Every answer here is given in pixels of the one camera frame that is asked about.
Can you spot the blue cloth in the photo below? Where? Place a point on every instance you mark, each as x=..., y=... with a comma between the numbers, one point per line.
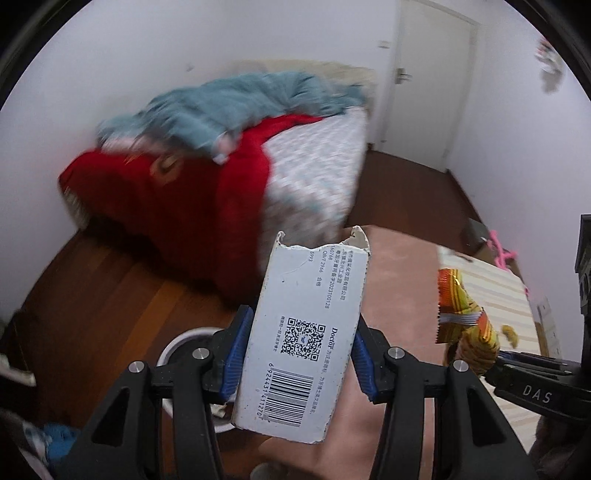
x=60, y=438

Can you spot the brown cardboard box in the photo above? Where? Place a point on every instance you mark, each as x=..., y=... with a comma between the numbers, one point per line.
x=478, y=228

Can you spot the white door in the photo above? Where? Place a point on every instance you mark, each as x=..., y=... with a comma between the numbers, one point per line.
x=429, y=92

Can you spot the wall decoration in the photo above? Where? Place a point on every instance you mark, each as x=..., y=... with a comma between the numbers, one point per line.
x=549, y=64

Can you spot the pink plastic object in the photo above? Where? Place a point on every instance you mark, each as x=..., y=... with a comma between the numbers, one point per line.
x=501, y=258

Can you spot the white cardboard box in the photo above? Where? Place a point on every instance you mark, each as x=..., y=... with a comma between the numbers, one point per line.
x=304, y=300

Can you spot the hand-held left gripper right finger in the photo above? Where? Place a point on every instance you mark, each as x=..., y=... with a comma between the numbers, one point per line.
x=364, y=369

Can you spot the white round bin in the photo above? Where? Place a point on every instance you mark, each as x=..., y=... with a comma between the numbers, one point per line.
x=180, y=344

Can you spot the grey white checked mattress cover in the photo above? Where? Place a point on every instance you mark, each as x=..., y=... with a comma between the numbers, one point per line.
x=314, y=175

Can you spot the striped tablecloth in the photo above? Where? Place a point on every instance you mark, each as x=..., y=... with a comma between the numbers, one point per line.
x=498, y=286

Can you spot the orange snack packet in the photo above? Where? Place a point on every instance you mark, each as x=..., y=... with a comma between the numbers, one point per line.
x=461, y=300

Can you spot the person's right forearm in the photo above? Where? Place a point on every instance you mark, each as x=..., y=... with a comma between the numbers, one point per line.
x=563, y=447

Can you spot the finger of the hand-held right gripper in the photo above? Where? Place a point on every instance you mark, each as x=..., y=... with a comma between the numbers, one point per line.
x=545, y=365
x=531, y=356

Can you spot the teal quilt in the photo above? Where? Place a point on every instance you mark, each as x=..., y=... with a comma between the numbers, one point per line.
x=207, y=110

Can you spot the red blanket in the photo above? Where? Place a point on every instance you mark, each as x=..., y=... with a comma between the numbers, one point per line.
x=184, y=207

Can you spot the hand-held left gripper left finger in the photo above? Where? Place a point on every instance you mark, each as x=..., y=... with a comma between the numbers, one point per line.
x=233, y=364

